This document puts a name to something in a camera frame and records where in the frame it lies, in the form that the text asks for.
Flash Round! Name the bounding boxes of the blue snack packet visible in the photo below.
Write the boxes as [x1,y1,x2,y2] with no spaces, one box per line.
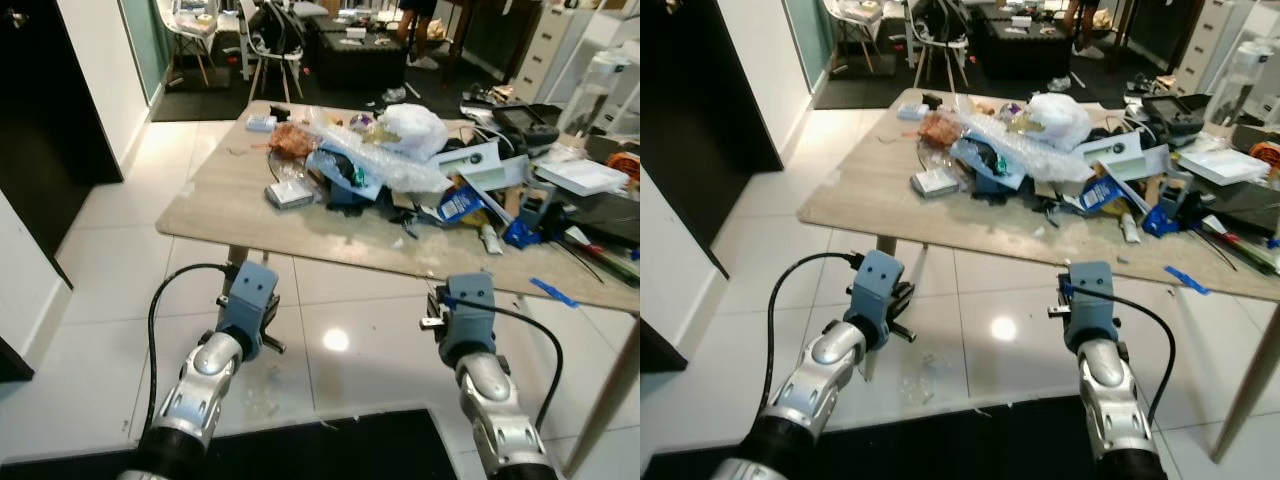
[437,184,487,224]
[1079,174,1130,214]

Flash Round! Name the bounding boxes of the light wooden table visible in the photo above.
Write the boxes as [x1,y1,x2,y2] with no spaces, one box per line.
[797,88,1280,464]
[156,98,641,477]

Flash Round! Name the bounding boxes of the blue tape strip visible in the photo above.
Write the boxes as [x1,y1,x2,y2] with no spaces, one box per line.
[529,276,580,309]
[1162,264,1212,296]

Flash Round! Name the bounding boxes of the blue plastic tool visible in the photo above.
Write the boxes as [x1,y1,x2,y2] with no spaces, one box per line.
[1142,179,1202,239]
[502,184,562,249]

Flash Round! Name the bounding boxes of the black floor mat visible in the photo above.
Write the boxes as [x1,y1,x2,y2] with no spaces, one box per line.
[640,394,1102,480]
[0,407,462,480]

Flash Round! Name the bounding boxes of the flat white plastic pack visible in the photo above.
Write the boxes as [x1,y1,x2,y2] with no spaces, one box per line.
[264,179,317,210]
[909,167,964,199]

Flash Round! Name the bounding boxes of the clear bubble wrap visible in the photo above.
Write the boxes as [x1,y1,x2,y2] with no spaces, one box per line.
[308,122,453,197]
[953,110,1097,185]

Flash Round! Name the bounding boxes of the crumpled blue bag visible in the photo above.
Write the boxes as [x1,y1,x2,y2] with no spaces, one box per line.
[304,147,387,208]
[949,137,1032,195]

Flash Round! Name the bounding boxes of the open white cardboard box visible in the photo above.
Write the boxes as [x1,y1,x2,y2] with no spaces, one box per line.
[1077,129,1172,183]
[434,139,532,193]

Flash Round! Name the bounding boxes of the white plastic bag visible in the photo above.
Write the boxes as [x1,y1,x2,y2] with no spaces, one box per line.
[1024,91,1094,152]
[378,102,450,162]

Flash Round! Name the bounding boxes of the crumpled orange-brown wrapper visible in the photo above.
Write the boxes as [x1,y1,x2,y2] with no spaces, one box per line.
[917,109,967,150]
[267,121,320,160]

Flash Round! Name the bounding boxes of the flat black case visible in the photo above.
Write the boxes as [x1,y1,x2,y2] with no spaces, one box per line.
[558,189,641,252]
[1203,179,1280,242]

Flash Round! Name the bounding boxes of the flat white book-shaped box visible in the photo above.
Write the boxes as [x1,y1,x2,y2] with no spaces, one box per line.
[534,157,632,199]
[1177,147,1272,188]

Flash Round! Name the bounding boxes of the black electronic device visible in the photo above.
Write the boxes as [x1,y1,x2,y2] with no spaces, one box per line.
[1139,92,1207,137]
[491,102,562,147]

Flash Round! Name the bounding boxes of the black low cabinet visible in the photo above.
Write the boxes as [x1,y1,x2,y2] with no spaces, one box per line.
[969,4,1077,82]
[304,14,412,92]

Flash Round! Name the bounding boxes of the person legs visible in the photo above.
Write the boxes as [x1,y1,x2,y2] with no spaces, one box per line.
[1061,0,1107,62]
[397,0,442,72]

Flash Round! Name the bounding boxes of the clear plastic container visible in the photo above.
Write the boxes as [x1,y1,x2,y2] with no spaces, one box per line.
[559,49,637,137]
[1204,39,1277,127]

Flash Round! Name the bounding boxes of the white drawer cabinet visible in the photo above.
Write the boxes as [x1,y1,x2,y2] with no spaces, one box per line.
[509,0,602,102]
[1174,0,1252,97]

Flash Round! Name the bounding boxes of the white chair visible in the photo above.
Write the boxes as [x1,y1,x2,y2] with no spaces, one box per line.
[824,0,882,77]
[159,0,217,87]

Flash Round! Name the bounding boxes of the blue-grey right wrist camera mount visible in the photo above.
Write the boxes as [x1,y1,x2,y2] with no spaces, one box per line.
[438,273,499,367]
[1060,261,1122,354]

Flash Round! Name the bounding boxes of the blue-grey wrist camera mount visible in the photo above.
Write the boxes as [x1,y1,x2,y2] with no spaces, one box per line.
[843,250,907,352]
[1060,261,1122,354]
[438,273,499,367]
[216,261,282,362]

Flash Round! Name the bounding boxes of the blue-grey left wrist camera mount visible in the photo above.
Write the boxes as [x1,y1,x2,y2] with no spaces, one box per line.
[843,250,907,352]
[216,261,282,362]

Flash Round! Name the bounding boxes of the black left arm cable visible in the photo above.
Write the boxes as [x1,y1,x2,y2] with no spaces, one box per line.
[763,252,861,413]
[146,263,239,433]

